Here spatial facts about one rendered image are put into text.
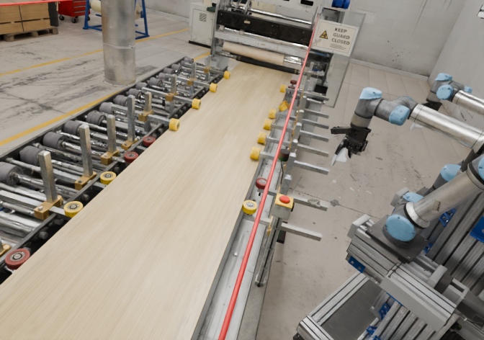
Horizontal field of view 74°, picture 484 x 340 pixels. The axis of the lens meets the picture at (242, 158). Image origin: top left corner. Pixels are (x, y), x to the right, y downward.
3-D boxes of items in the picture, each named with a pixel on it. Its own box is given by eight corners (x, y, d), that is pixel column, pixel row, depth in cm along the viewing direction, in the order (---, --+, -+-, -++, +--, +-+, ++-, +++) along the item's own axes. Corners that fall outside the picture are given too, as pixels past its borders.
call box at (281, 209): (289, 211, 138) (293, 197, 134) (287, 222, 132) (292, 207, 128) (273, 207, 139) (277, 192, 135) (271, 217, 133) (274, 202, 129)
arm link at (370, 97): (380, 95, 123) (359, 87, 127) (369, 121, 128) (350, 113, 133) (387, 92, 128) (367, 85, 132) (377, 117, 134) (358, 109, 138)
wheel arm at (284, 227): (320, 238, 177) (322, 233, 175) (319, 243, 174) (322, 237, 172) (243, 216, 182) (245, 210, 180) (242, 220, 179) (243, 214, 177)
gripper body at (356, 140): (354, 156, 136) (365, 131, 130) (338, 147, 141) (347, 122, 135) (364, 152, 141) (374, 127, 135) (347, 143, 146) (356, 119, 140)
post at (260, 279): (264, 279, 160) (286, 211, 137) (263, 287, 156) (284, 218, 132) (256, 276, 160) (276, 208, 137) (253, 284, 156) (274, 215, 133)
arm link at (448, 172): (428, 184, 180) (440, 164, 173) (440, 179, 187) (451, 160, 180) (449, 197, 172) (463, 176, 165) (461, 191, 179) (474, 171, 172)
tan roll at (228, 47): (323, 73, 411) (325, 63, 405) (322, 75, 401) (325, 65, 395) (217, 47, 428) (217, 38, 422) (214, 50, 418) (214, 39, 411)
